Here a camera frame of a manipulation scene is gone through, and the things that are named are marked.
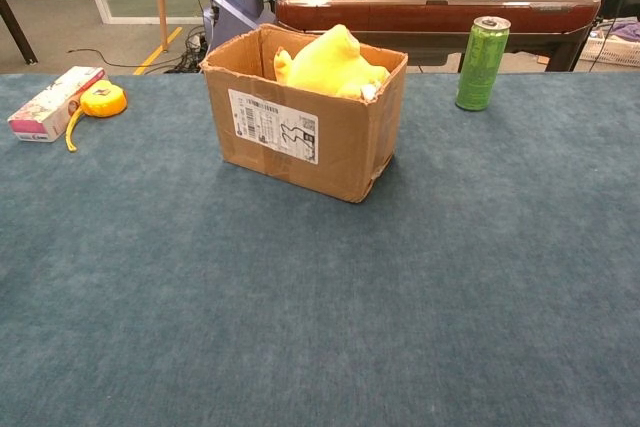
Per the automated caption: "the open cardboard box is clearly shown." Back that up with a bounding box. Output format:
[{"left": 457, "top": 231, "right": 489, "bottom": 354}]
[{"left": 199, "top": 23, "right": 409, "bottom": 204}]

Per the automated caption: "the green drink can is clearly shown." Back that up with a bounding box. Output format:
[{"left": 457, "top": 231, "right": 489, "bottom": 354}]
[{"left": 454, "top": 15, "right": 512, "bottom": 112}]

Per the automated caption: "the black cable tangle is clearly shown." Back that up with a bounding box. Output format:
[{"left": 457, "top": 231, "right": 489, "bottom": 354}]
[{"left": 164, "top": 26, "right": 214, "bottom": 74}]

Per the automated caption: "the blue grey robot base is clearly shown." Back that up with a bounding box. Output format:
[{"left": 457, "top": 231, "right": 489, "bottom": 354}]
[{"left": 202, "top": 0, "right": 269, "bottom": 53}]

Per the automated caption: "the brown mahjong table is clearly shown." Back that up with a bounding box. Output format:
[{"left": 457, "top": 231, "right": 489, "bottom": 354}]
[{"left": 274, "top": 0, "right": 602, "bottom": 73}]

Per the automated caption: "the white plastic basket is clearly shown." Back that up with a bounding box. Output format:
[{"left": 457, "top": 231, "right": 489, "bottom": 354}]
[{"left": 578, "top": 21, "right": 640, "bottom": 68}]

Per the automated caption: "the dark table leg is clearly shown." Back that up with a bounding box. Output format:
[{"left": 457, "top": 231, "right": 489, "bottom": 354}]
[{"left": 0, "top": 0, "right": 39, "bottom": 66}]

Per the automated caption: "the purple cloth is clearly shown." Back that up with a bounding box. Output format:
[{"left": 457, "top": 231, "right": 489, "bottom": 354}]
[{"left": 607, "top": 19, "right": 640, "bottom": 43}]

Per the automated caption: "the pink white carton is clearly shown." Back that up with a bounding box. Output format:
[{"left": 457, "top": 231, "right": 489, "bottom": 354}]
[{"left": 7, "top": 65, "right": 109, "bottom": 143}]

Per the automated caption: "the yellow plush toy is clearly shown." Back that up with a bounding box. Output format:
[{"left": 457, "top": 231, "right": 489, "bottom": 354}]
[{"left": 272, "top": 23, "right": 391, "bottom": 101}]

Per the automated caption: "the yellow tape measure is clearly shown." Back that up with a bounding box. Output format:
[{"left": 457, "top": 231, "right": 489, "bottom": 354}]
[{"left": 65, "top": 79, "right": 129, "bottom": 153}]

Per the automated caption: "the blue felt table mat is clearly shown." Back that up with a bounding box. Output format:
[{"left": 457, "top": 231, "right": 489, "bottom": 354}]
[{"left": 0, "top": 71, "right": 640, "bottom": 427}]

